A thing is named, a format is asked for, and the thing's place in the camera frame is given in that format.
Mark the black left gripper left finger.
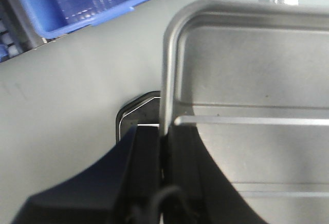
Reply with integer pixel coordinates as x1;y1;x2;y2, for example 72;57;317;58
12;126;160;223

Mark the silver ribbed metal tray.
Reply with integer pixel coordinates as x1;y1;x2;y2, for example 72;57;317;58
160;0;328;223

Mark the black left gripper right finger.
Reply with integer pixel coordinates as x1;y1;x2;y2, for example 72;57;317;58
164;126;265;223

